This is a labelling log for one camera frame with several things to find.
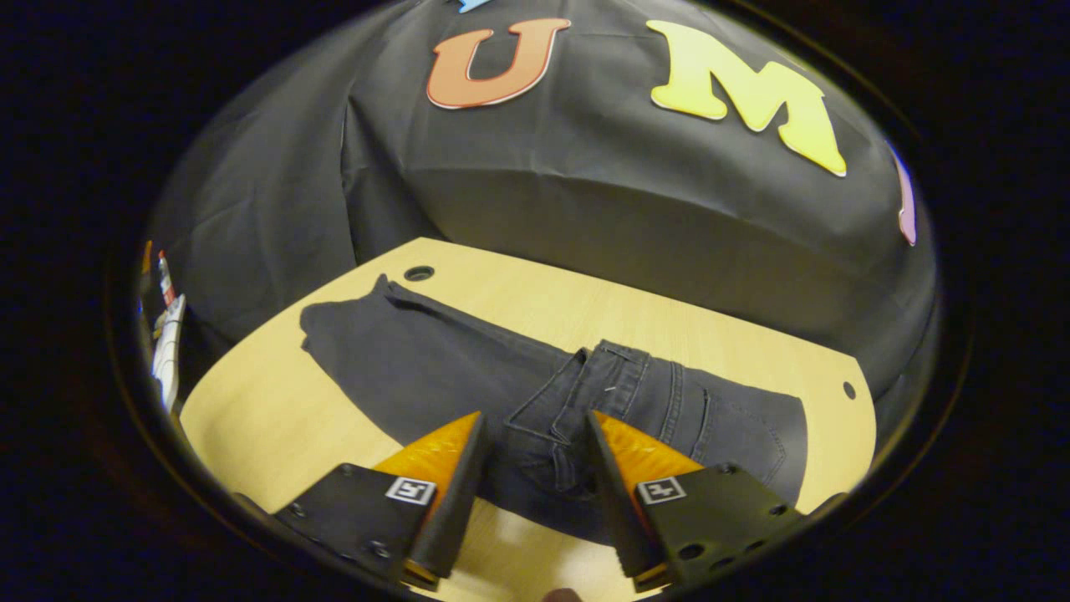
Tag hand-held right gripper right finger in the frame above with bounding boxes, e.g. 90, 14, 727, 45
584, 409, 807, 592

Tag white printed sheet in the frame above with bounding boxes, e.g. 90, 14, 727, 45
150, 293, 188, 412

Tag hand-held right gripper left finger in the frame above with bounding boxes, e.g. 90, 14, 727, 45
276, 410, 491, 591

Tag black backdrop cloth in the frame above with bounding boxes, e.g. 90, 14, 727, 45
146, 0, 938, 419

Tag dark grey jeans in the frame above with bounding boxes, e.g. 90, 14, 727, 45
299, 274, 810, 546

